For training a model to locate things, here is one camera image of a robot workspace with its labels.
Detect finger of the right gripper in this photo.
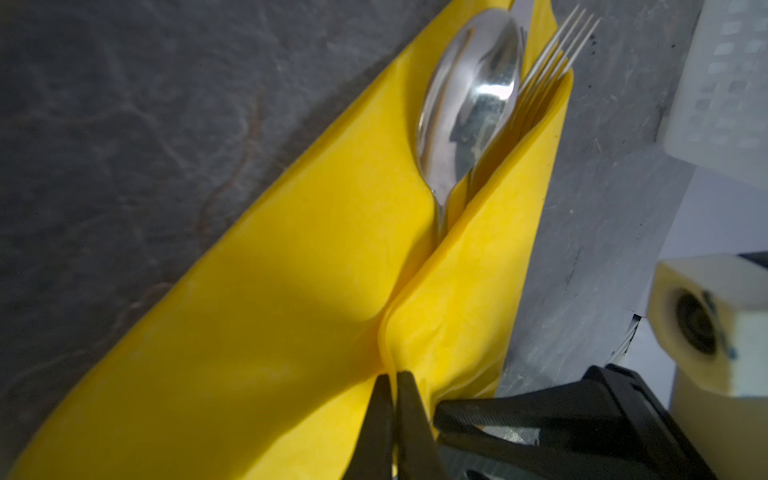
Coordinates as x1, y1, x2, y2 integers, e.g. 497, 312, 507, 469
434, 364, 715, 479

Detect silver spoon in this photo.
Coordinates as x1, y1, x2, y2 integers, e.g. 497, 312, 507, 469
417, 8, 524, 241

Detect yellow paper napkin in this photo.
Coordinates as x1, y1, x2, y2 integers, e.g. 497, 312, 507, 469
8, 0, 575, 480

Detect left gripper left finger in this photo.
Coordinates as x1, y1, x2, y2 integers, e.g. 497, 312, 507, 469
343, 374, 395, 480

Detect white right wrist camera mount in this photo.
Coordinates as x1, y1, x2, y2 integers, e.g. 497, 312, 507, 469
647, 251, 767, 479

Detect silver fork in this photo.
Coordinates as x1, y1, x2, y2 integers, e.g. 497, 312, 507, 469
512, 5, 601, 122

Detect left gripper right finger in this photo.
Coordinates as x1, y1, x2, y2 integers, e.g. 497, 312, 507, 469
395, 371, 449, 480

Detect white perforated plastic basket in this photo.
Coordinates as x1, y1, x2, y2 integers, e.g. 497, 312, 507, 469
658, 0, 767, 189

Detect silver knife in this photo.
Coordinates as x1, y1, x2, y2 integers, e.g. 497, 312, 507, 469
510, 0, 536, 32

